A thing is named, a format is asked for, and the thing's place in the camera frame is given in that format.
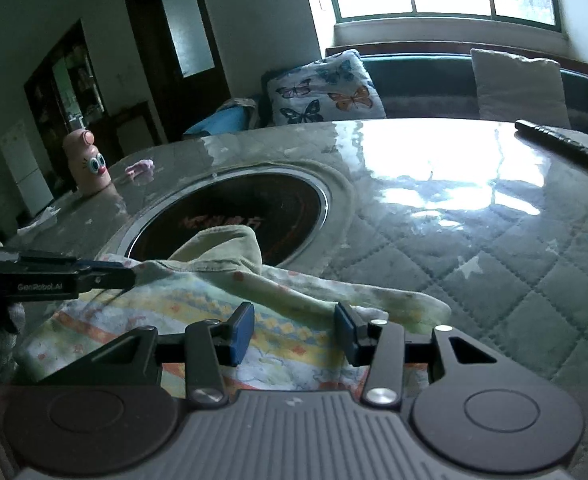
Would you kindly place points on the butterfly print pillow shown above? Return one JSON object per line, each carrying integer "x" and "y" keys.
{"x": 324, "y": 90}

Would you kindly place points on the white crumpled tissue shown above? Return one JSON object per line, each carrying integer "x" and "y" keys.
{"x": 39, "y": 220}

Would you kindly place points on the white refrigerator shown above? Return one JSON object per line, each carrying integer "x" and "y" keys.
{"x": 24, "y": 170}

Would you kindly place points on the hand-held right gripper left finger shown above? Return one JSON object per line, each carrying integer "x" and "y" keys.
{"x": 241, "y": 332}

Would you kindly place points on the small pink object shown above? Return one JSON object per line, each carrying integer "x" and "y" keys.
{"x": 141, "y": 167}

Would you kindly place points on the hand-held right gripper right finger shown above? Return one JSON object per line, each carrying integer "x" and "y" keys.
{"x": 349, "y": 332}

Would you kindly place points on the pale printed child's shirt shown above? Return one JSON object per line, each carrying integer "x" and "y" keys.
{"x": 284, "y": 300}

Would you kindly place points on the dark display cabinet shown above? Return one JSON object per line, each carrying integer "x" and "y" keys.
{"x": 49, "y": 100}

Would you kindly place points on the dark door with glass pane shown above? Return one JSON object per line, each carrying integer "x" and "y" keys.
{"x": 149, "y": 60}

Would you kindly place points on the low dark wooden cabinet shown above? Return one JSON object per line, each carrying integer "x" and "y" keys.
{"x": 134, "y": 130}

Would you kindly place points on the round recessed cooktop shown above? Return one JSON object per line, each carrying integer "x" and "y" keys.
{"x": 234, "y": 200}

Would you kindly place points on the teal sofa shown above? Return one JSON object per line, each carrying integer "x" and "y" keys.
{"x": 423, "y": 85}

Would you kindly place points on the blue cloth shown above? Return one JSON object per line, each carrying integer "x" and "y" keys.
{"x": 219, "y": 122}

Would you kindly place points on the plain white pillow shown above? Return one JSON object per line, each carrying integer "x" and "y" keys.
{"x": 521, "y": 87}

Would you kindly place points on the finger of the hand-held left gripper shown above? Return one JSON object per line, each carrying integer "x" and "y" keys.
{"x": 109, "y": 263}
{"x": 109, "y": 281}

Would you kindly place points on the black remote control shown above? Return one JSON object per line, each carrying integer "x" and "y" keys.
{"x": 558, "y": 142}

